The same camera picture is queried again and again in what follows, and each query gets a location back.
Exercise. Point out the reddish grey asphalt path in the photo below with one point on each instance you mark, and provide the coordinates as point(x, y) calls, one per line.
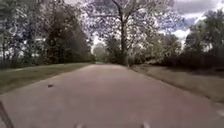
point(110, 96)

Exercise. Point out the small dark lump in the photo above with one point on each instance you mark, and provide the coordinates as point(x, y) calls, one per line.
point(50, 85)

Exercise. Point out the robot's own right part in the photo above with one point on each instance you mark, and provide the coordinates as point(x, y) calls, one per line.
point(145, 125)

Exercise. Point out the grass verge with bare patches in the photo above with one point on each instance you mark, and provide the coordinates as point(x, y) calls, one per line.
point(30, 75)

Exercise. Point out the row of trees and bushes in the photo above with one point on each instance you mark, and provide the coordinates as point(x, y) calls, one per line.
point(203, 50)

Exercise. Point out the dry grass verge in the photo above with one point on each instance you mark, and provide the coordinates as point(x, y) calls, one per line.
point(190, 81)

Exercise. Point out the wood of dark trees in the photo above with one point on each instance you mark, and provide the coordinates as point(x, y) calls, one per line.
point(56, 40)

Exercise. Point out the large spreading tree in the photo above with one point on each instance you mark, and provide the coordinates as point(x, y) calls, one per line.
point(123, 43)

